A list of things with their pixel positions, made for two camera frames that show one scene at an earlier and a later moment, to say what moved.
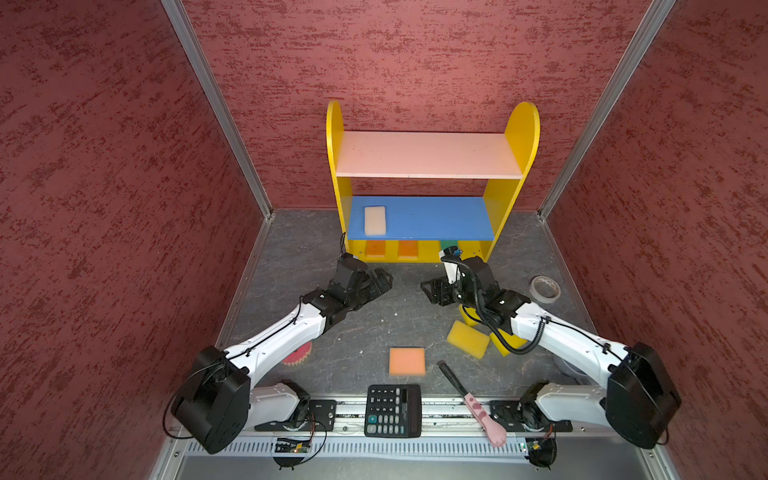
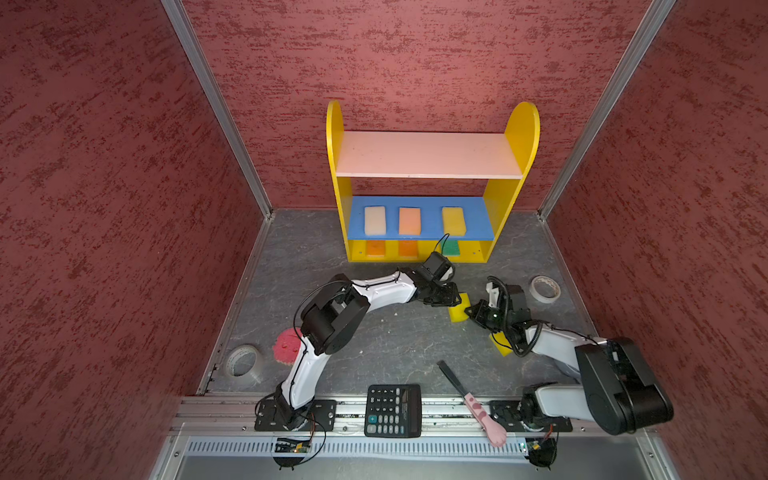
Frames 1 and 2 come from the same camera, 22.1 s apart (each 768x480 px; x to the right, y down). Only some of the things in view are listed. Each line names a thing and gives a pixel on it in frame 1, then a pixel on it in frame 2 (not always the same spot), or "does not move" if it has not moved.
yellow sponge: (468, 339) to (453, 221)
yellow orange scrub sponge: (375, 248) does not move
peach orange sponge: (407, 362) to (410, 221)
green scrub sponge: (448, 243) does not move
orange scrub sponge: (408, 249) does not move
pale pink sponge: (375, 220) does not move
